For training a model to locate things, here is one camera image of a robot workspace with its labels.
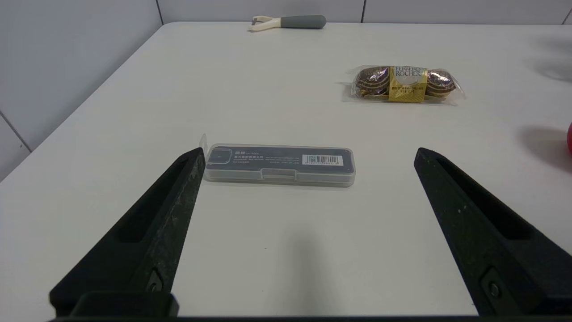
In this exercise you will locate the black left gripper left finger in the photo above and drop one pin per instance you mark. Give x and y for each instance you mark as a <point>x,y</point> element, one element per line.
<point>147,250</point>

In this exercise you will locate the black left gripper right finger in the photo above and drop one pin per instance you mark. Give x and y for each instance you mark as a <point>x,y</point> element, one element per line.
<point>487,241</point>

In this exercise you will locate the red yellow apple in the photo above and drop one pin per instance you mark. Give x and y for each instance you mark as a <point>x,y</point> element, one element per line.
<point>570,138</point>

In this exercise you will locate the clear plastic case black insert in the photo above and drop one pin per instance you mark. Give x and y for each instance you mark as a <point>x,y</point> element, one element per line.
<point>277,163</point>

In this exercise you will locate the chocolate pack with gold label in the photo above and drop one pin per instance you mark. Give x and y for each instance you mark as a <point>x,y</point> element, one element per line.
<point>406,85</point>

